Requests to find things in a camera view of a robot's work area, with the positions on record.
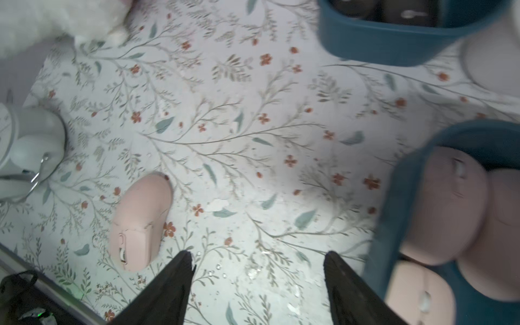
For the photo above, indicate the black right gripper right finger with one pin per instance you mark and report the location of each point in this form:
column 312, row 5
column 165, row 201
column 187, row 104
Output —
column 352, row 301

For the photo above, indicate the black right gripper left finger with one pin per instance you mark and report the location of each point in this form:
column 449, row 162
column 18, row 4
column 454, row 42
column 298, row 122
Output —
column 165, row 299

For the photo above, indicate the pink mouse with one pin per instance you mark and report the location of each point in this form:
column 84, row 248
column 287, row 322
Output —
column 449, row 207
column 491, row 264
column 137, row 228
column 420, row 296

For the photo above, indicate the pink mouse top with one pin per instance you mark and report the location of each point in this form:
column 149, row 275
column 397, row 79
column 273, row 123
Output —
column 449, row 207

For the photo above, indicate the teal storage box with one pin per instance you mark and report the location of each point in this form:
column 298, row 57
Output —
column 354, row 30
column 494, row 144

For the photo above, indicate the black mouse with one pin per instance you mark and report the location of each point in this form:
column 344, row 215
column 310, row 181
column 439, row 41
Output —
column 422, row 13

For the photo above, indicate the left white storage box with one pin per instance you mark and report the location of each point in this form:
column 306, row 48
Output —
column 491, row 57

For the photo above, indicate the floral table mat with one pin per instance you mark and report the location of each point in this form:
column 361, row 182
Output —
column 277, row 152

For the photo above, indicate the white plush dog toy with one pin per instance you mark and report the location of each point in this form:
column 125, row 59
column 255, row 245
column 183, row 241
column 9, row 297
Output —
column 26, row 23

